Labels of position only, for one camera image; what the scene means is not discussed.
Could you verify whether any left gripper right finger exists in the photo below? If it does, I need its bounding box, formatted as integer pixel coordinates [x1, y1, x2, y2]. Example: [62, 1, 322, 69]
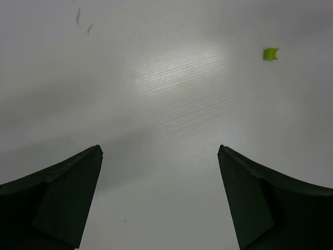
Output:
[217, 145, 332, 249]

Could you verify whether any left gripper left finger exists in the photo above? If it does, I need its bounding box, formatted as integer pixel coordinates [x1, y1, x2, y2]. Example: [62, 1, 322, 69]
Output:
[1, 145, 103, 249]

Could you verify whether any tiny lime stud far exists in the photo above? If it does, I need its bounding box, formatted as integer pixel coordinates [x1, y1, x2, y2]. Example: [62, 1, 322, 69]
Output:
[263, 47, 279, 61]

